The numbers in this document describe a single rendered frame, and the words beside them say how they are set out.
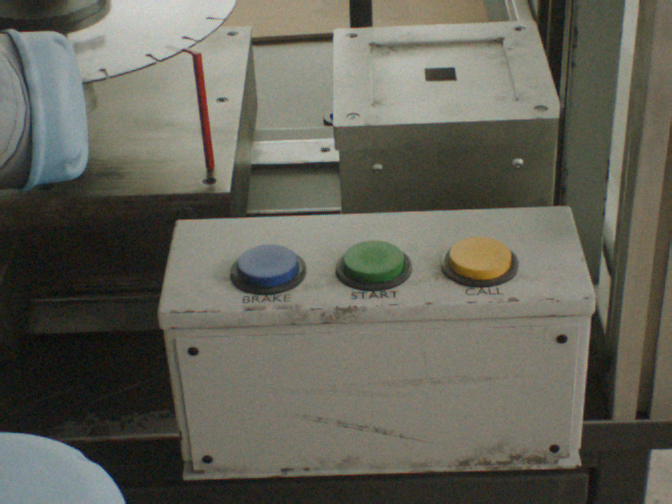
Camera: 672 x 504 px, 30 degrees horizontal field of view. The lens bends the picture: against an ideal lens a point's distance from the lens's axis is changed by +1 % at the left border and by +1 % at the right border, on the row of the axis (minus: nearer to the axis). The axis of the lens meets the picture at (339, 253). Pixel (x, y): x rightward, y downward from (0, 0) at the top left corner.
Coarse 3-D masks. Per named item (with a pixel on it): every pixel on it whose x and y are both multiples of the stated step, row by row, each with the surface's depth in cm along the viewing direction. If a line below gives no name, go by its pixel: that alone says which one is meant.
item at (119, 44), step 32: (128, 0) 109; (160, 0) 108; (192, 0) 108; (224, 0) 108; (64, 32) 104; (96, 32) 104; (128, 32) 103; (160, 32) 103; (192, 32) 103; (96, 64) 99; (128, 64) 99
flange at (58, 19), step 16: (0, 0) 107; (16, 0) 107; (32, 0) 107; (48, 0) 106; (64, 0) 106; (80, 0) 107; (96, 0) 107; (0, 16) 105; (16, 16) 105; (32, 16) 104; (48, 16) 104; (64, 16) 105; (80, 16) 106
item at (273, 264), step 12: (252, 252) 84; (264, 252) 84; (276, 252) 84; (288, 252) 84; (240, 264) 83; (252, 264) 83; (264, 264) 83; (276, 264) 83; (288, 264) 83; (240, 276) 83; (252, 276) 82; (264, 276) 82; (276, 276) 82; (288, 276) 82
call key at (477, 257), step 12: (468, 240) 84; (480, 240) 84; (492, 240) 84; (456, 252) 83; (468, 252) 83; (480, 252) 83; (492, 252) 83; (504, 252) 83; (456, 264) 82; (468, 264) 82; (480, 264) 82; (492, 264) 82; (504, 264) 82; (468, 276) 82; (480, 276) 82; (492, 276) 82
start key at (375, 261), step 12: (348, 252) 84; (360, 252) 84; (372, 252) 83; (384, 252) 83; (396, 252) 83; (348, 264) 82; (360, 264) 82; (372, 264) 82; (384, 264) 82; (396, 264) 82; (348, 276) 83; (360, 276) 82; (372, 276) 82; (384, 276) 82; (396, 276) 82
